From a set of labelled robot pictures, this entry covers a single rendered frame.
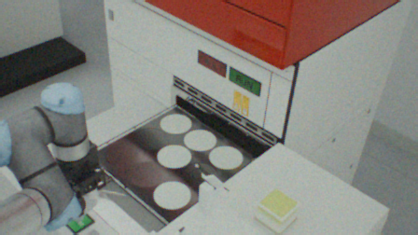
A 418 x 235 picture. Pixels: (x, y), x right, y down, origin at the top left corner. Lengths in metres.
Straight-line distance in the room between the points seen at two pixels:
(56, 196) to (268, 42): 0.63
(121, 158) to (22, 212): 0.61
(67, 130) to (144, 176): 0.45
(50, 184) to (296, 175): 0.66
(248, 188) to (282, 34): 0.40
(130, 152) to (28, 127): 0.57
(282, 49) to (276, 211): 0.39
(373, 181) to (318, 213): 1.60
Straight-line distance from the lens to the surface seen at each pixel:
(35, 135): 0.92
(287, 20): 1.15
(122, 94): 1.94
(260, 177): 1.28
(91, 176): 1.07
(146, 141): 1.47
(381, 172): 2.88
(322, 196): 1.27
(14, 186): 1.31
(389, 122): 3.05
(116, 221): 1.28
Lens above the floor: 1.86
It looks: 38 degrees down
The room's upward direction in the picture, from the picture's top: 3 degrees clockwise
